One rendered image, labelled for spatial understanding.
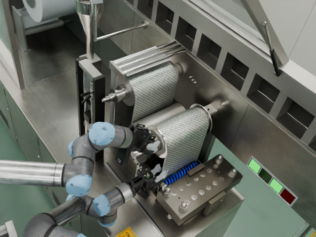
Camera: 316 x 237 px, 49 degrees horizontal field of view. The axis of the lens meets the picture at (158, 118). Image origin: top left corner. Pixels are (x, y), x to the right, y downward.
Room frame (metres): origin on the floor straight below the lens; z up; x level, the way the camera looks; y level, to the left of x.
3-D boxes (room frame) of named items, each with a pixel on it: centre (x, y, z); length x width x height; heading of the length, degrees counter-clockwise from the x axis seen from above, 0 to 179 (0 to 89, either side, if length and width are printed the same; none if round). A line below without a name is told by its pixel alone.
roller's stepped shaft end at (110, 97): (1.06, 0.22, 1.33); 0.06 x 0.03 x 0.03; 136
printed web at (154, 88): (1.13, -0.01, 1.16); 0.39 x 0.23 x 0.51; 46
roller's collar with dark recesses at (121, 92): (1.11, 0.18, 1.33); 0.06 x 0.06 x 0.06; 46
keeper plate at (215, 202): (0.88, -0.33, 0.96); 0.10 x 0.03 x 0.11; 136
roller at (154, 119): (1.12, -0.01, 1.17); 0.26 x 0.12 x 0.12; 136
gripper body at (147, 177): (0.83, 0.02, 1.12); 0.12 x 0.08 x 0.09; 135
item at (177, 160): (0.99, -0.14, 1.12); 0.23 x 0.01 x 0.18; 136
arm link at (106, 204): (0.71, 0.14, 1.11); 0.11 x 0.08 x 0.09; 135
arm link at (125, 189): (0.77, 0.08, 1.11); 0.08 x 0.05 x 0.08; 45
